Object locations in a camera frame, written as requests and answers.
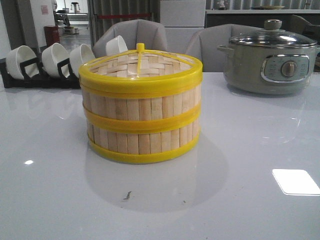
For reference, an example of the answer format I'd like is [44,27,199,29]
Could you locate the white bowl far left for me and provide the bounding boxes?
[5,45,37,80]

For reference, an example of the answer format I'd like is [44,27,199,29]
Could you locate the grey chair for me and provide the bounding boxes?
[184,24,259,72]
[93,19,168,58]

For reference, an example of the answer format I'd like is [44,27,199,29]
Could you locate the grey chair right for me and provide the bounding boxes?
[184,24,259,72]

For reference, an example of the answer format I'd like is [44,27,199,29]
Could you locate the woven bamboo steamer lid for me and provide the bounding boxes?
[79,43,203,99]

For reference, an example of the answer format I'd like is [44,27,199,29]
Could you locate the white bowl right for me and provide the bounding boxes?
[105,35,128,56]

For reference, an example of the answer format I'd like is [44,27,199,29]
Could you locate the white bowl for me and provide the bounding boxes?
[105,35,128,56]
[69,44,95,78]
[41,42,69,78]
[5,45,37,80]

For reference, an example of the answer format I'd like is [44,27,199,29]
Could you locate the bamboo steamer tier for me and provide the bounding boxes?
[82,84,201,134]
[87,118,201,164]

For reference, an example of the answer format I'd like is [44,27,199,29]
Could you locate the grey electric cooking pot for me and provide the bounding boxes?
[217,43,320,95]

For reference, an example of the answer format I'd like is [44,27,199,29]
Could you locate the black dish rack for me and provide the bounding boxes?
[0,57,80,89]

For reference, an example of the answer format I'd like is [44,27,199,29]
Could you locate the glass pot lid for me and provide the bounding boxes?
[229,19,317,48]

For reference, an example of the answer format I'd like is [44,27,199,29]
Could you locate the grey chair left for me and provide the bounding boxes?
[93,19,168,58]

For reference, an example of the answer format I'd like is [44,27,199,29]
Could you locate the white cabinet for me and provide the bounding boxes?
[159,0,206,53]

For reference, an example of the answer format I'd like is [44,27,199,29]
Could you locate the red bin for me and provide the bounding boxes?
[43,25,60,47]

